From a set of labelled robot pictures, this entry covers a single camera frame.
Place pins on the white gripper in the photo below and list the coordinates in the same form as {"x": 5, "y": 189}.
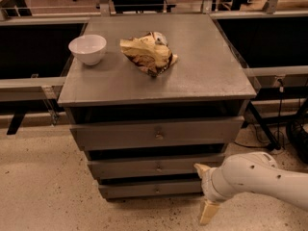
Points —
{"x": 208, "y": 184}

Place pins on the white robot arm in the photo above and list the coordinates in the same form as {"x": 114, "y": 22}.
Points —
{"x": 255, "y": 172}

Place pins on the grey top drawer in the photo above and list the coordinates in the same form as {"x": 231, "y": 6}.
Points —
{"x": 156, "y": 133}

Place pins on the grey drawer cabinet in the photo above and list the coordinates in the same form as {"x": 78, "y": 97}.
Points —
{"x": 206, "y": 81}

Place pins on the black table leg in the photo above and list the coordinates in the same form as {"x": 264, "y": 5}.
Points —
{"x": 273, "y": 142}

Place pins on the crumpled yellow chip bag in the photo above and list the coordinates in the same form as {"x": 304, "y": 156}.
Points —
{"x": 150, "y": 53}

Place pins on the white bowl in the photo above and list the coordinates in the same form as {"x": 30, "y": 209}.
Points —
{"x": 88, "y": 49}

